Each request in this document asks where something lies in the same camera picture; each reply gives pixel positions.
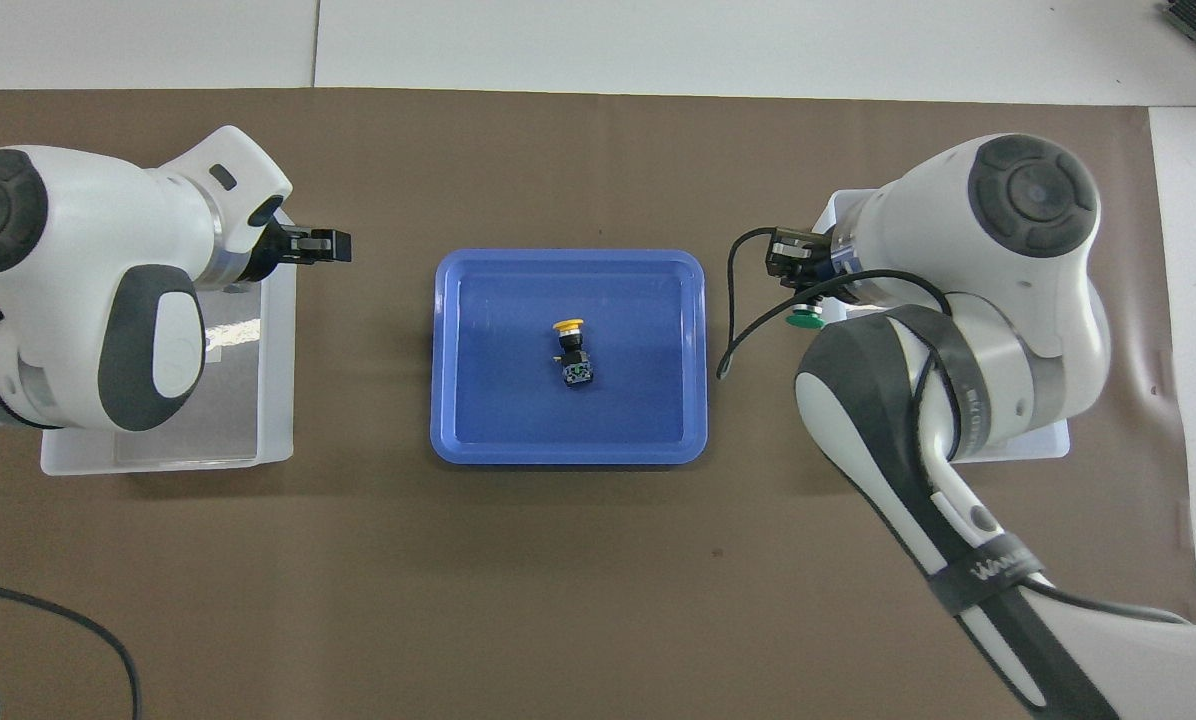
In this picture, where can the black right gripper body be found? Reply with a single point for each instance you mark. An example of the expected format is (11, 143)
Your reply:
(803, 260)

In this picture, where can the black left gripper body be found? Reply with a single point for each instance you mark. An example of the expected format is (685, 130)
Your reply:
(276, 250)

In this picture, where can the green push button switch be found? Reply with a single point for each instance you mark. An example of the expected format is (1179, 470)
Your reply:
(808, 320)

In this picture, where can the yellow push button switch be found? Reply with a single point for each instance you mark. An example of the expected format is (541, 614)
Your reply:
(576, 372)

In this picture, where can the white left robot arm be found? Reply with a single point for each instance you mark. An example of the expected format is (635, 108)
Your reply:
(58, 250)

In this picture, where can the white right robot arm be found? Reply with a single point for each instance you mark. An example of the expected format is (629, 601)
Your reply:
(1008, 250)

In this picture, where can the translucent white plastic box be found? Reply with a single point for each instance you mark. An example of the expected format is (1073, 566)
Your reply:
(1043, 447)
(238, 400)

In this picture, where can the blue plastic tray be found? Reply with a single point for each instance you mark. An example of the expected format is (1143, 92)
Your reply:
(498, 420)

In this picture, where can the brown table mat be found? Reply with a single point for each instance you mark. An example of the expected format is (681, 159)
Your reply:
(558, 560)

